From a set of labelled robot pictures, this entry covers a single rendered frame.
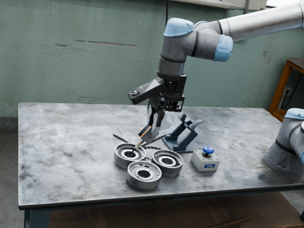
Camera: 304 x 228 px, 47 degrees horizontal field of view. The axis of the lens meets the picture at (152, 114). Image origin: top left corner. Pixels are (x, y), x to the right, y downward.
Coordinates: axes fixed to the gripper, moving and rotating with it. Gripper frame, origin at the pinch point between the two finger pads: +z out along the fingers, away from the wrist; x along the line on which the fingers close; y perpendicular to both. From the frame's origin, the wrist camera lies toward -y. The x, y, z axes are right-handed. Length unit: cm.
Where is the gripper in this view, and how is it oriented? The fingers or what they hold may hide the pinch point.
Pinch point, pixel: (150, 130)
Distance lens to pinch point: 110.9
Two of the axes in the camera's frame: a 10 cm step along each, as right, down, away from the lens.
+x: -3.6, -4.7, 8.0
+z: -1.8, 8.8, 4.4
